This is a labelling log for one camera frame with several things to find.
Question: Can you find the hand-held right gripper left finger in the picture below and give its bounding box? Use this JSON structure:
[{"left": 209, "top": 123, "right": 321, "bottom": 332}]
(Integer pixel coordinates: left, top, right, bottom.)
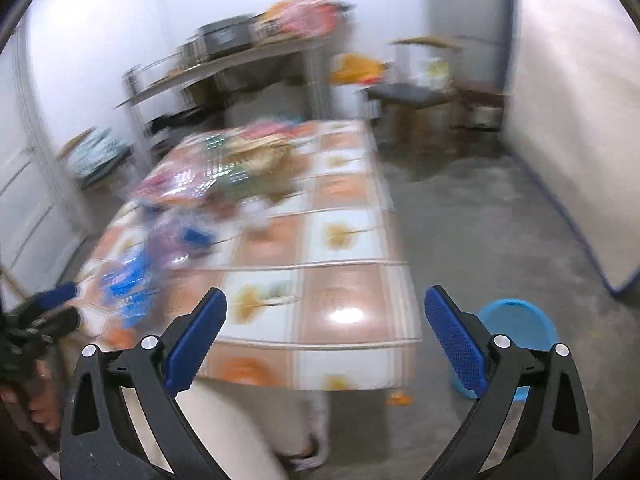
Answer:
[{"left": 59, "top": 287, "right": 228, "bottom": 480}]

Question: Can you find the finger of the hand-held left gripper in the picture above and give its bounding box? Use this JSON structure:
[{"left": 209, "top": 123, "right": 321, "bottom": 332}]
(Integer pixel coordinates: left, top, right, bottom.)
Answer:
[
  {"left": 25, "top": 282, "right": 78, "bottom": 316},
  {"left": 30, "top": 307, "right": 82, "bottom": 343}
]

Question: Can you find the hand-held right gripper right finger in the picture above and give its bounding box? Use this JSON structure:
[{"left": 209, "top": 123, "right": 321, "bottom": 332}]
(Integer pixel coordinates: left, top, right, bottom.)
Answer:
[{"left": 424, "top": 285, "right": 596, "bottom": 480}]

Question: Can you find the blue plastic basin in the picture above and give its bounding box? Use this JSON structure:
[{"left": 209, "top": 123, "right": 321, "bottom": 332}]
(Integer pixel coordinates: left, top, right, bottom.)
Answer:
[{"left": 450, "top": 299, "right": 561, "bottom": 402}]

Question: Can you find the pile of colourful packaging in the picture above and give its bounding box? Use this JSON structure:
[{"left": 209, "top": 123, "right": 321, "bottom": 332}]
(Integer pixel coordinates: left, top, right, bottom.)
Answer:
[{"left": 97, "top": 122, "right": 301, "bottom": 321}]

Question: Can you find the person's left hand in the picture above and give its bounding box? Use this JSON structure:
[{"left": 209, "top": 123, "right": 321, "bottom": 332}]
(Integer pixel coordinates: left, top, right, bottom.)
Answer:
[{"left": 0, "top": 360, "right": 66, "bottom": 433}]

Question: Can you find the person's leg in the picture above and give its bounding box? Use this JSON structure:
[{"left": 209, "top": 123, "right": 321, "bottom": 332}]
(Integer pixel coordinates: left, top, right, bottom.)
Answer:
[{"left": 125, "top": 375, "right": 331, "bottom": 480}]

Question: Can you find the white panelled cabinet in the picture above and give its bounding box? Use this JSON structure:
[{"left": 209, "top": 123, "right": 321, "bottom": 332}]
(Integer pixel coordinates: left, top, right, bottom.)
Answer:
[{"left": 0, "top": 35, "right": 87, "bottom": 301}]

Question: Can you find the wooden stool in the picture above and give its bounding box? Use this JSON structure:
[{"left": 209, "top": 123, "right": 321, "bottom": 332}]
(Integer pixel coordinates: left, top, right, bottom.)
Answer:
[{"left": 57, "top": 127, "right": 137, "bottom": 192}]

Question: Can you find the tile-patterned tablecloth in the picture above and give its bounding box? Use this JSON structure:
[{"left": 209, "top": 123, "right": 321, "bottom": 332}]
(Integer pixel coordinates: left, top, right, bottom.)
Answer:
[{"left": 75, "top": 120, "right": 426, "bottom": 392}]

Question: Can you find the patterned folded cloth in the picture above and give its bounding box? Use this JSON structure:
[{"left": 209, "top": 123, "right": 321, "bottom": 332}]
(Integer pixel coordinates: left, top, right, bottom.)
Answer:
[{"left": 70, "top": 128, "right": 126, "bottom": 176}]

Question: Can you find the person's slipper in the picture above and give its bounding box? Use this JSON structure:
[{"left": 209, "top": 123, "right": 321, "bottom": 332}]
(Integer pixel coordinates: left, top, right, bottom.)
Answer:
[{"left": 280, "top": 435, "right": 327, "bottom": 472}]

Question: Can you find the black clothing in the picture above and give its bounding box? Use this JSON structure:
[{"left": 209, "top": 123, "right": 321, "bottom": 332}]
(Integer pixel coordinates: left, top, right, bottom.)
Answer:
[{"left": 147, "top": 110, "right": 206, "bottom": 136}]

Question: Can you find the white quilted mattress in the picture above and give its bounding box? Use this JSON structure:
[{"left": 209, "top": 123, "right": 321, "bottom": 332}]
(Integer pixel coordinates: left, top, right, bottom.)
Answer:
[{"left": 505, "top": 0, "right": 640, "bottom": 297}]

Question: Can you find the dark side table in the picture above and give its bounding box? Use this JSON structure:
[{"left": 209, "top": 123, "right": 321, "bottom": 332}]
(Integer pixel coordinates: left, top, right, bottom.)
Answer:
[{"left": 454, "top": 80, "right": 506, "bottom": 132}]

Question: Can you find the white sack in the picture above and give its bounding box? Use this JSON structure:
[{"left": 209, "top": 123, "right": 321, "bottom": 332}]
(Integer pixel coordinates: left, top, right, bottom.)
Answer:
[{"left": 225, "top": 82, "right": 312, "bottom": 127}]

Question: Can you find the wooden chair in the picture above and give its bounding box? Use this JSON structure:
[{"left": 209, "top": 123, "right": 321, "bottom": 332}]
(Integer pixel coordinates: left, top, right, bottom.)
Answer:
[{"left": 367, "top": 35, "right": 462, "bottom": 128}]

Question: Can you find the white green packet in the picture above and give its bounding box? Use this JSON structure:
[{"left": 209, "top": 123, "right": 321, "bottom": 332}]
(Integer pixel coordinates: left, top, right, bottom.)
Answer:
[{"left": 420, "top": 57, "right": 453, "bottom": 92}]

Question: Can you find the orange plastic bag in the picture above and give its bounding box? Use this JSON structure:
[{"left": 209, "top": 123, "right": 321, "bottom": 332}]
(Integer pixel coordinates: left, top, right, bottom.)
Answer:
[{"left": 331, "top": 54, "right": 388, "bottom": 86}]

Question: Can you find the grey metal shelf table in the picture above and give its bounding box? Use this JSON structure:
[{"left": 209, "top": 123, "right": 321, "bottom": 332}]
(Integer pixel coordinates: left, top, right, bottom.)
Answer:
[{"left": 115, "top": 35, "right": 331, "bottom": 161}]

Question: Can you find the dark grey box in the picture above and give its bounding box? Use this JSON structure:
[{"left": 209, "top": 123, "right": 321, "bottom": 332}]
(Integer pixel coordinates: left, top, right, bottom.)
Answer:
[{"left": 197, "top": 15, "right": 256, "bottom": 59}]

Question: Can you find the heap of colourful bags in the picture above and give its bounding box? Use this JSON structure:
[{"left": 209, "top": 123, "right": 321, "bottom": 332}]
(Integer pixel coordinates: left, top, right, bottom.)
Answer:
[{"left": 255, "top": 0, "right": 357, "bottom": 41}]

